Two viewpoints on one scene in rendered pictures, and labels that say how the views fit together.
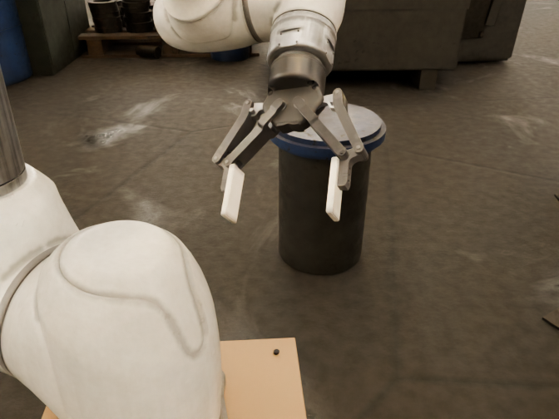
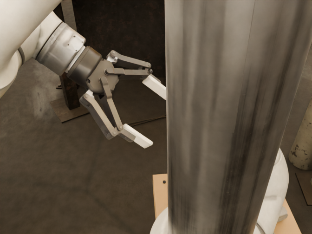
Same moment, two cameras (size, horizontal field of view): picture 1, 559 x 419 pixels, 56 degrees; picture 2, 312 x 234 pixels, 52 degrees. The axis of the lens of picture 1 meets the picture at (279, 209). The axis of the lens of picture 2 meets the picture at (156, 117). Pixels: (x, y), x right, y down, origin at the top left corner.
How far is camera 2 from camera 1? 76 cm
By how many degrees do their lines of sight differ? 70
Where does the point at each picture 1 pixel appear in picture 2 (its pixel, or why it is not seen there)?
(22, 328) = (274, 213)
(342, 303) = (16, 211)
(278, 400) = not seen: hidden behind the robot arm
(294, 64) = (94, 54)
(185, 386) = not seen: hidden behind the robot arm
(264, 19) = (32, 47)
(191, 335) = not seen: hidden behind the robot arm
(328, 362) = (66, 224)
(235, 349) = (162, 200)
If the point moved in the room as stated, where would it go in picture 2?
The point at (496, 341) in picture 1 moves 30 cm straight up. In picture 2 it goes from (71, 144) to (58, 92)
